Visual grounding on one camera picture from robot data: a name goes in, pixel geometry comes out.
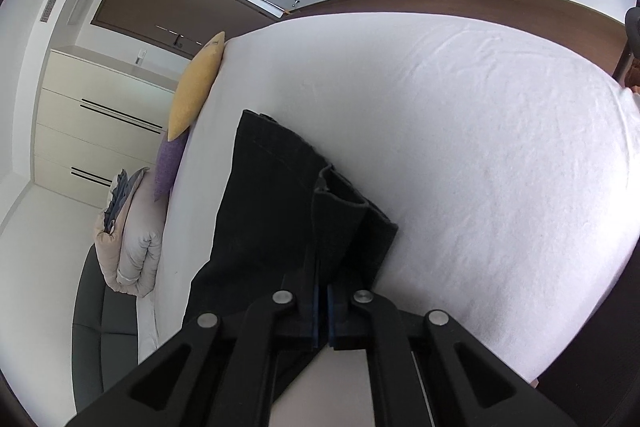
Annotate black denim pants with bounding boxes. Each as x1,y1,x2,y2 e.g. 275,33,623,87
183,110,398,322

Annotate folded beige duvet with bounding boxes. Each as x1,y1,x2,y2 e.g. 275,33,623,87
94,168,168,298

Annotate dark sofa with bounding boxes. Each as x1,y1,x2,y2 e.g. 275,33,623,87
72,248,138,412

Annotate purple pillow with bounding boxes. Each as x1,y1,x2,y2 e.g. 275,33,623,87
154,131,189,200

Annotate blue folded cloth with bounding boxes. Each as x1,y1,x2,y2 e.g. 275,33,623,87
103,167,149,233

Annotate white bed mattress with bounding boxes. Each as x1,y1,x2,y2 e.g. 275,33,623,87
138,13,639,380

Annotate yellow pillow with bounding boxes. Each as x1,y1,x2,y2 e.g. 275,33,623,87
167,31,226,142

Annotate cream drawer cabinet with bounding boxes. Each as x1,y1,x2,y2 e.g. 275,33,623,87
34,46,177,208

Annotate brown door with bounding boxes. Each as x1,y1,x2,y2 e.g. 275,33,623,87
91,0,277,58

